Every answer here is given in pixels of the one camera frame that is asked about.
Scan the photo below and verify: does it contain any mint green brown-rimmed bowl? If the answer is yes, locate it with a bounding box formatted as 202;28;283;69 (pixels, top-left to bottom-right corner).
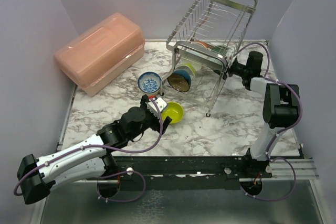
211;45;228;55

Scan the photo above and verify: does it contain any white orange bowl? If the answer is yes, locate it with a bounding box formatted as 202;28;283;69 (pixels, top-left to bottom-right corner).
193;41;209;50

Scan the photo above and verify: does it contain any white grey bottom bowl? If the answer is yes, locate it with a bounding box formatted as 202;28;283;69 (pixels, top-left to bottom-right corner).
190;62;202;72

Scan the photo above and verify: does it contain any stainless steel dish rack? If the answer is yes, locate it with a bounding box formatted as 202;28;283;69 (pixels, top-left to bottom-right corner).
160;0;258;117

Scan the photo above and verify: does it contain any dark teal beige bowl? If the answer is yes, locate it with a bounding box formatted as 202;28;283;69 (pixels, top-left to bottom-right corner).
167;69;192;92

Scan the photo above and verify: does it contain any lime green white bowl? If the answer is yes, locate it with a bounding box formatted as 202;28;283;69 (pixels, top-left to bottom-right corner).
183;63;196;76

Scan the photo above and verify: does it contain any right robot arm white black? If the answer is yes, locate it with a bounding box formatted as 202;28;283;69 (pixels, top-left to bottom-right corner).
228;51;302;177

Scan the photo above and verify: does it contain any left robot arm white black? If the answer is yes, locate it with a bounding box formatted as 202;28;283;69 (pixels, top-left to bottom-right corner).
13;95;172;205

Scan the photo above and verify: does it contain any yellow-green bottom bowl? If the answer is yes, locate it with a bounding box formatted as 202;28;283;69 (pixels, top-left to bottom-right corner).
162;102;184;124

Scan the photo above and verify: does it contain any blue white patterned bowl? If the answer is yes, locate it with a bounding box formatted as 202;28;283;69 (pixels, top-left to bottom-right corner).
138;71;162;96

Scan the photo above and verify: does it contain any pink plastic storage box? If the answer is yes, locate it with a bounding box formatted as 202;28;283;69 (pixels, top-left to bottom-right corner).
54;13;145;97

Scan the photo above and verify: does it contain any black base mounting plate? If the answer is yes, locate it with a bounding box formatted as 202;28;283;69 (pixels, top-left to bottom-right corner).
52;140;305;192

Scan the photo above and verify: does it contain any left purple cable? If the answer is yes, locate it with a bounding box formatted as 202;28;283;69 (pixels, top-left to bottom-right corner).
13;99;165;203

